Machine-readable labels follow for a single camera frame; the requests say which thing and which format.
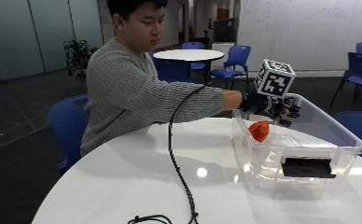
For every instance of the orange bell pepper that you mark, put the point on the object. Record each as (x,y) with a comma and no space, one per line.
(258,130)

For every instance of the white cube of black markers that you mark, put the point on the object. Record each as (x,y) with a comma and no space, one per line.
(274,77)

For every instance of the clear plastic storage bin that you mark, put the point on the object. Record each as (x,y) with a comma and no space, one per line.
(295,146)

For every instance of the white whiteboard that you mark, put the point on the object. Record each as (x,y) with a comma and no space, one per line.
(309,34)

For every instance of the round white table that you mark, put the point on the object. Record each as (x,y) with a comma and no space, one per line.
(188,55)

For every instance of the black cabinet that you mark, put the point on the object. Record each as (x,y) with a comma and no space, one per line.
(224,30)

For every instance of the the person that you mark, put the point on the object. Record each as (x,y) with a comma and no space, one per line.
(127,87)

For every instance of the green potted plant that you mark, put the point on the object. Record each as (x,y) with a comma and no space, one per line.
(78,57)

